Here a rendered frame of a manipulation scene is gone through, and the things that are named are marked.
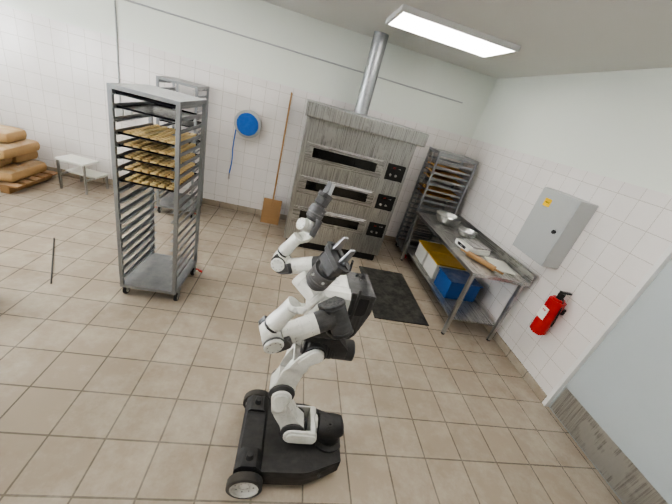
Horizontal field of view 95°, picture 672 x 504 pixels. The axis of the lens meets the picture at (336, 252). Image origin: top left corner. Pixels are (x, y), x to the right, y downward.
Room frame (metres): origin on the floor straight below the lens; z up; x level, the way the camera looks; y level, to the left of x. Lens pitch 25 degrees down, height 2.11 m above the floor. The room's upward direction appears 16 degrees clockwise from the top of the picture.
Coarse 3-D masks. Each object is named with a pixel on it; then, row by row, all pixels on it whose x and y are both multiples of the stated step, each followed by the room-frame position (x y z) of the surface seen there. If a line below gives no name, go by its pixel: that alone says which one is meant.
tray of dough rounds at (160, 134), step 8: (136, 128) 2.44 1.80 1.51; (144, 128) 2.52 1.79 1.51; (152, 128) 2.65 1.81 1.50; (160, 128) 2.68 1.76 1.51; (168, 128) 2.76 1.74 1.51; (136, 136) 2.25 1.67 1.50; (144, 136) 2.28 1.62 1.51; (152, 136) 2.40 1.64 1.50; (160, 136) 2.41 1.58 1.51; (168, 136) 2.48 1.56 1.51; (184, 136) 2.63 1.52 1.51; (192, 136) 2.77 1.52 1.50; (168, 144) 2.30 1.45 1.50
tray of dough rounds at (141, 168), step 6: (138, 162) 2.44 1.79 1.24; (192, 162) 2.86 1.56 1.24; (120, 168) 2.23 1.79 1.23; (126, 168) 2.25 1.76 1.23; (132, 168) 2.29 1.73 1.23; (138, 168) 2.30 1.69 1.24; (144, 168) 2.36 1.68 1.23; (150, 168) 2.38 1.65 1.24; (156, 168) 2.46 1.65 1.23; (162, 168) 2.46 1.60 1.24; (180, 168) 2.60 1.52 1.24; (186, 168) 2.66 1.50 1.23; (144, 174) 2.26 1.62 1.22; (150, 174) 2.27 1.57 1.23; (156, 174) 2.31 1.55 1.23; (162, 174) 2.32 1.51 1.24; (168, 174) 2.39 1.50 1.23; (174, 174) 2.40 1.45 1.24; (180, 174) 2.49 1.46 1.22
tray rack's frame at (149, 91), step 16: (144, 96) 2.24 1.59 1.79; (160, 96) 2.27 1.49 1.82; (176, 96) 2.53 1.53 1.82; (192, 96) 2.85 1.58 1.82; (160, 256) 2.78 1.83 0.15; (144, 272) 2.45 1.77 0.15; (160, 272) 2.52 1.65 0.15; (128, 288) 2.27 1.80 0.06; (144, 288) 2.23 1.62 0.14; (160, 288) 2.28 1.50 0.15
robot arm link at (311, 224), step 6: (312, 216) 1.50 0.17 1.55; (318, 216) 1.51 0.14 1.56; (300, 222) 1.48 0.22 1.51; (306, 222) 1.47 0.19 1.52; (312, 222) 1.50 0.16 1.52; (318, 222) 1.48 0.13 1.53; (300, 228) 1.46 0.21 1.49; (306, 228) 1.47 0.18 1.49; (312, 228) 1.48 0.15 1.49; (318, 228) 1.48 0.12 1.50; (312, 234) 1.46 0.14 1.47
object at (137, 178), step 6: (138, 174) 2.41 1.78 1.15; (192, 174) 2.82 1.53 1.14; (126, 180) 2.24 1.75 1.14; (132, 180) 2.28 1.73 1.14; (138, 180) 2.28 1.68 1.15; (144, 180) 2.36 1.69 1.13; (150, 180) 2.35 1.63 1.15; (156, 180) 2.40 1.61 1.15; (162, 180) 2.42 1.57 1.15; (168, 180) 2.46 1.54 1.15; (180, 180) 2.54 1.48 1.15; (186, 180) 2.63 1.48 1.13; (156, 186) 2.30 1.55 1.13; (162, 186) 2.30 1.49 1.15; (168, 186) 2.33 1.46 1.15
